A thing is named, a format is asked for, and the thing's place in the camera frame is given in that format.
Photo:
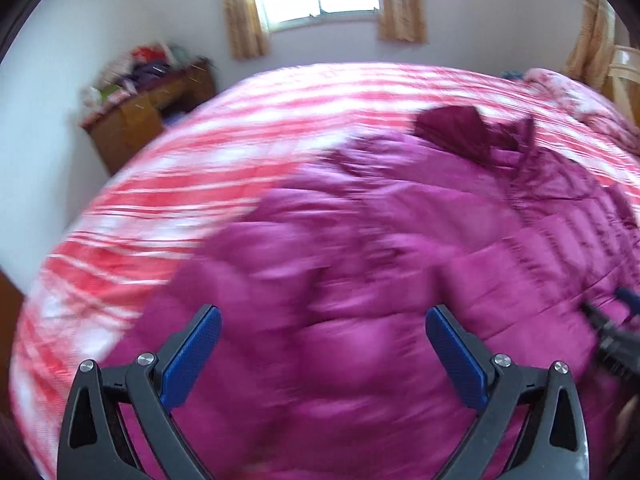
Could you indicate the pile of clothes and bags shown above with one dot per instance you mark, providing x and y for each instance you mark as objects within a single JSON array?
[{"x": 145, "y": 67}]

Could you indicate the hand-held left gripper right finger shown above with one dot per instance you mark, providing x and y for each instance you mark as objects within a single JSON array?
[{"x": 457, "y": 355}]

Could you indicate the brown wooden desk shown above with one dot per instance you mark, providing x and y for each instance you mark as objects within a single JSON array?
[{"x": 135, "y": 125}]

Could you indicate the cream wooden headboard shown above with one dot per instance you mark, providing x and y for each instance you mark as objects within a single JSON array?
[{"x": 625, "y": 80}]

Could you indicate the magenta down jacket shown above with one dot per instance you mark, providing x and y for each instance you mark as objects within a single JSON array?
[{"x": 380, "y": 240}]

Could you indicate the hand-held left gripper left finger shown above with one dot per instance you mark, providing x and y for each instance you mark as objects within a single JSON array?
[{"x": 195, "y": 355}]

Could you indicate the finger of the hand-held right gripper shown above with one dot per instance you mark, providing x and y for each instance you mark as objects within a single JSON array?
[
  {"x": 612, "y": 332},
  {"x": 630, "y": 299}
]

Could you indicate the yellow patterned curtain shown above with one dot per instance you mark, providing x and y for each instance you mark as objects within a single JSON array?
[
  {"x": 242, "y": 15},
  {"x": 587, "y": 45},
  {"x": 402, "y": 5}
]

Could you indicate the pink folded quilt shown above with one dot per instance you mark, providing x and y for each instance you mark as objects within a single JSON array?
[{"x": 575, "y": 97}]

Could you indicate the red plaid bed sheet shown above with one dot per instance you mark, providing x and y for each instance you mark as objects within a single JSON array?
[{"x": 200, "y": 160}]

